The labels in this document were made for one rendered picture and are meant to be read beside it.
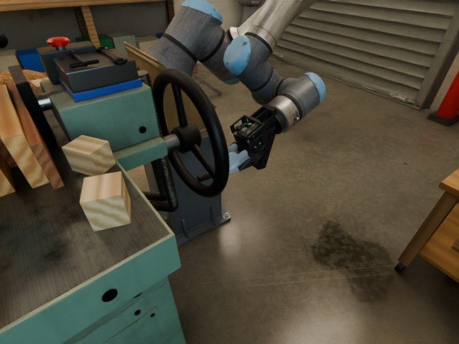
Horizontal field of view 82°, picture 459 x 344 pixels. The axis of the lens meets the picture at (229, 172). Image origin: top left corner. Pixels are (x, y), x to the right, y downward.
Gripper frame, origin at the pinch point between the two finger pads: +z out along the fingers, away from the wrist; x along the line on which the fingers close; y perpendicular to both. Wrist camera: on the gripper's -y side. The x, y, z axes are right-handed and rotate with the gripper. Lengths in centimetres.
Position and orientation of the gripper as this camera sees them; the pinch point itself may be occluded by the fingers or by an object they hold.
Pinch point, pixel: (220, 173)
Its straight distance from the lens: 65.5
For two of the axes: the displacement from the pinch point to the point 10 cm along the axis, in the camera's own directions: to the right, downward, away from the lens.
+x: 6.3, 4.7, -6.2
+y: -2.6, -6.2, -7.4
